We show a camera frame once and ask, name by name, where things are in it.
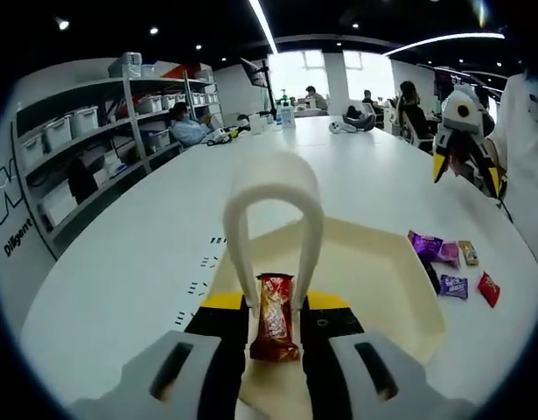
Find white table socket plate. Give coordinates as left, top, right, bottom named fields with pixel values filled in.
left=174, top=235, right=228, bottom=327

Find ceiling light strip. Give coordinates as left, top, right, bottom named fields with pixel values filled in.
left=381, top=32, right=506, bottom=57
left=248, top=0, right=276, bottom=52

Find black bag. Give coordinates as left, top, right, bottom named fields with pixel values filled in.
left=66, top=157, right=99, bottom=205

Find small purple food candy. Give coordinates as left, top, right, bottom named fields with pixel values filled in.
left=437, top=274, right=469, bottom=300

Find grey metal shelf rack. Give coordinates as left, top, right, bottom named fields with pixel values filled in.
left=14, top=72, right=221, bottom=259

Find red food candy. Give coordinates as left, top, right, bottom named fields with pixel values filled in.
left=476, top=270, right=501, bottom=309

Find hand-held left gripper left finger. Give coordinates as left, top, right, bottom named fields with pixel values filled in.
left=69, top=291, right=248, bottom=420

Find cream food container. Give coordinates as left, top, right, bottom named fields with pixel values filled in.
left=206, top=216, right=448, bottom=420

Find gold food candy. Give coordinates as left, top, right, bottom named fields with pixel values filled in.
left=458, top=240, right=479, bottom=267

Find dark grey pouch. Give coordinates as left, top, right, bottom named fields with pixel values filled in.
left=345, top=115, right=377, bottom=132

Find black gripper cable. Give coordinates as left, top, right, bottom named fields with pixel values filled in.
left=494, top=196, right=514, bottom=225

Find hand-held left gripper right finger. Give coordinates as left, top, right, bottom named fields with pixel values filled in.
left=299, top=289, right=471, bottom=420

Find large purple food packet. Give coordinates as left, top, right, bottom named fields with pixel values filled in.
left=407, top=229, right=462, bottom=269

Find white food tongs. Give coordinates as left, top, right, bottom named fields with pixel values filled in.
left=223, top=148, right=325, bottom=319

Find group of white storage boxes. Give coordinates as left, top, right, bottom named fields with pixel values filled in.
left=18, top=52, right=220, bottom=167

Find person in white shirt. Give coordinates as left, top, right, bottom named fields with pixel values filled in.
left=491, top=69, right=538, bottom=281

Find white cup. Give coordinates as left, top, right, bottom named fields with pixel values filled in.
left=248, top=114, right=269, bottom=137

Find orange brown food bar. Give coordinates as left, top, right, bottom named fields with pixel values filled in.
left=249, top=273, right=301, bottom=363

